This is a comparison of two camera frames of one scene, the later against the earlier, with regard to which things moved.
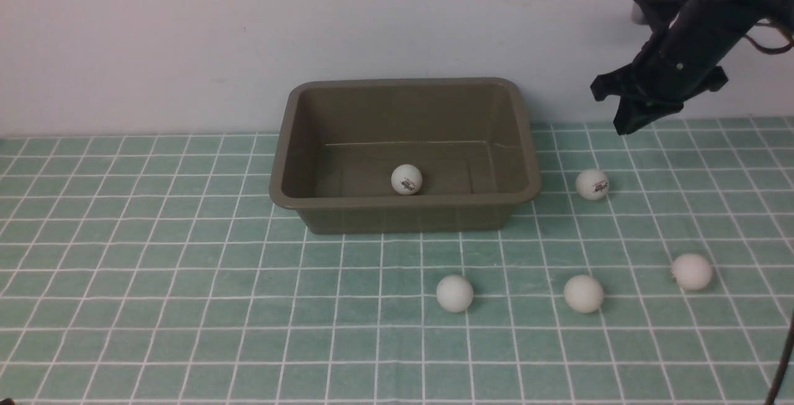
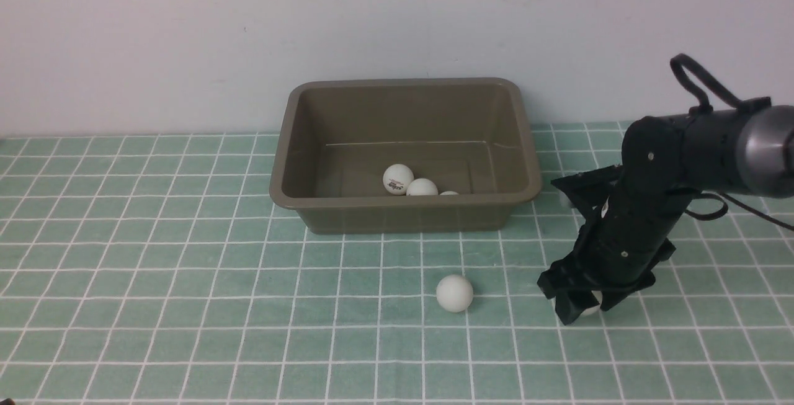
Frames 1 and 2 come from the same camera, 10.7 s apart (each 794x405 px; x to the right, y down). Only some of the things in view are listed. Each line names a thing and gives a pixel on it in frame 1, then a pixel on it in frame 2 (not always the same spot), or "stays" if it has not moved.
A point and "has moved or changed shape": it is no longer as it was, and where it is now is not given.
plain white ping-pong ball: [454, 293] stays
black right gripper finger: [615, 83] → [564, 281]
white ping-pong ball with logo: [592, 184] has moved or changed shape
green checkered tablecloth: [654, 268] stays
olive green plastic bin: [340, 141] stays
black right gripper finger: [634, 113] → [611, 297]
